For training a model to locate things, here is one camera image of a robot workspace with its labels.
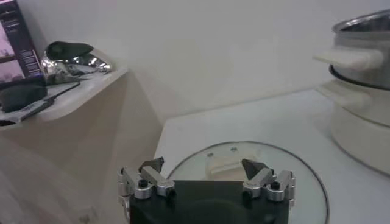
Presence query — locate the black computer mouse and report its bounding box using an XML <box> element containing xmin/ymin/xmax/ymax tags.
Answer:
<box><xmin>0</xmin><ymin>83</ymin><xmax>48</xmax><ymax>113</ymax></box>

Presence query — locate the shiny chrome helmet-shaped object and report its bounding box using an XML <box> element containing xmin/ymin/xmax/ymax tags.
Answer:
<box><xmin>41</xmin><ymin>41</ymin><xmax>113</xmax><ymax>85</ymax></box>

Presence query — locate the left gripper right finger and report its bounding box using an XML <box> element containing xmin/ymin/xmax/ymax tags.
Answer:
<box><xmin>241</xmin><ymin>158</ymin><xmax>296</xmax><ymax>202</ymax></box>

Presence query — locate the thin black dongle cable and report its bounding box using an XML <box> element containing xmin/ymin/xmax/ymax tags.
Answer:
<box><xmin>45</xmin><ymin>81</ymin><xmax>82</xmax><ymax>101</ymax></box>

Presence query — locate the white side table beige cover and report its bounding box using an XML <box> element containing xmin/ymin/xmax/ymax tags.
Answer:
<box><xmin>0</xmin><ymin>68</ymin><xmax>164</xmax><ymax>224</ymax></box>

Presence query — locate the open black laptop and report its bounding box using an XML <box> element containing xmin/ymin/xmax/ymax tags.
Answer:
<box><xmin>0</xmin><ymin>0</ymin><xmax>46</xmax><ymax>89</ymax></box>

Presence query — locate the round glass pot lid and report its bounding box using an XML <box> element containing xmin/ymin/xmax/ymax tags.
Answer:
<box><xmin>166</xmin><ymin>141</ymin><xmax>330</xmax><ymax>224</ymax></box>

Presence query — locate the grey usb dongle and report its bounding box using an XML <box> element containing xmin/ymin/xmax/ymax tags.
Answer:
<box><xmin>18</xmin><ymin>99</ymin><xmax>55</xmax><ymax>121</ymax></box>

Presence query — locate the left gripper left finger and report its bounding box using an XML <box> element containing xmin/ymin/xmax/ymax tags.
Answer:
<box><xmin>118</xmin><ymin>156</ymin><xmax>177</xmax><ymax>201</ymax></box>

